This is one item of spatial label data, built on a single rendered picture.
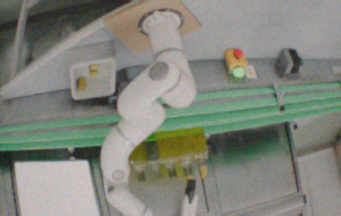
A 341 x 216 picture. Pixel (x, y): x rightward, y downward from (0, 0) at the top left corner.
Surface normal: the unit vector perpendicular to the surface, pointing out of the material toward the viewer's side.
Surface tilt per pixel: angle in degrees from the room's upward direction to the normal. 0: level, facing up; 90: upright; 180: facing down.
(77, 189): 90
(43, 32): 90
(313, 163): 90
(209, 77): 90
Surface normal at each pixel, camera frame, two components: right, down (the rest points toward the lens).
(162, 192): 0.09, -0.51
